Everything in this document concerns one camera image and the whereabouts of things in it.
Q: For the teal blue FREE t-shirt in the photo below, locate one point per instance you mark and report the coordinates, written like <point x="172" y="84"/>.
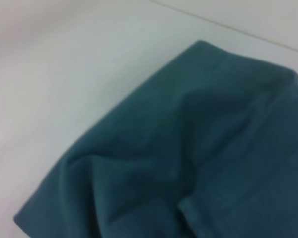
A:
<point x="188" y="148"/>

